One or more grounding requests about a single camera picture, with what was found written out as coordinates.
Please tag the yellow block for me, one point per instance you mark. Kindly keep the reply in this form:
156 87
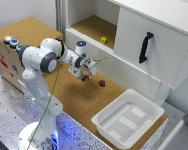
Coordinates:
104 40

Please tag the red button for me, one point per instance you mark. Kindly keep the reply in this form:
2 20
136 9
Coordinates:
7 38

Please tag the white cabinet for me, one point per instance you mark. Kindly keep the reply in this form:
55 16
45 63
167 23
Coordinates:
104 68

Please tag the green button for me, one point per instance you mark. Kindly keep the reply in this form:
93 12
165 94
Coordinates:
19 47

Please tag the white plastic box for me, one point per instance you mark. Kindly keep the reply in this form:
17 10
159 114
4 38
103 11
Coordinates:
127 120

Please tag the purple block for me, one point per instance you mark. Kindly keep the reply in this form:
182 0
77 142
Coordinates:
101 83

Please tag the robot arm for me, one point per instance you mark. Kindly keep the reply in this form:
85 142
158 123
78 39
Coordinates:
34 83

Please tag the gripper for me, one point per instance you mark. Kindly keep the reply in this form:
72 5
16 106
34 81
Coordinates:
75 70

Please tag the blue button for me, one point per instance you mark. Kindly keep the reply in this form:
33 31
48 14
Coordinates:
14 42

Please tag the wooden drawer box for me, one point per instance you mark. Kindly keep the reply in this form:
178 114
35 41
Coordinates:
30 30

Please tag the white sliding door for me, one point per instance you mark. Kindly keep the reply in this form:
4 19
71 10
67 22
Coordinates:
164 53

